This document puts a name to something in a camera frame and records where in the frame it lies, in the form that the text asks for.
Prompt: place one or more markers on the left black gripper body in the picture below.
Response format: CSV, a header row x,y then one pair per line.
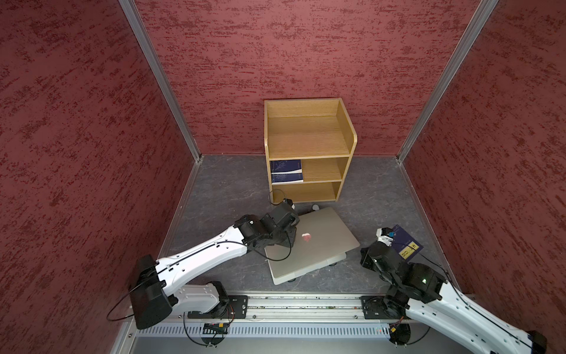
x,y
284,237

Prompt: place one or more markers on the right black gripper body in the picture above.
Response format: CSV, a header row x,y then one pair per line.
x,y
367,262

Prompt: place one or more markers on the silver laptop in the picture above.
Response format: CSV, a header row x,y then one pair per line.
x,y
322,239

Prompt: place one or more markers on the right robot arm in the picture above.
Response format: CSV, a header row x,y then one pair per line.
x,y
420,293

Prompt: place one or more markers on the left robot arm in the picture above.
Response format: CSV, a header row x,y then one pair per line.
x,y
160,288

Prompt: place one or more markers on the blue book in shelf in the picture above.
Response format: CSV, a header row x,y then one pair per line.
x,y
286,171

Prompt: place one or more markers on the wooden shelf unit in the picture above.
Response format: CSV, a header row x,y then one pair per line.
x,y
317,132

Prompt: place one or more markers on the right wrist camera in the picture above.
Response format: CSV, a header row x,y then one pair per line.
x,y
385,235

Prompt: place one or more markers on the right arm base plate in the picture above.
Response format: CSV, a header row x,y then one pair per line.
x,y
382,307

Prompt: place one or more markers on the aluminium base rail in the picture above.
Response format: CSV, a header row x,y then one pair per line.
x,y
279,306

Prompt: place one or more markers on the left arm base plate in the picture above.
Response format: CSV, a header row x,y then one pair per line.
x,y
235,307

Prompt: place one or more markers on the right corner aluminium post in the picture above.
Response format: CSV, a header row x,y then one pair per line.
x,y
465,43

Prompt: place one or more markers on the corner aluminium post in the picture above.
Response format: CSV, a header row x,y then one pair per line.
x,y
465,43
136,23

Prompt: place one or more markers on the left corner aluminium post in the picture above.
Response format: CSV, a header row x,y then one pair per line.
x,y
136,23

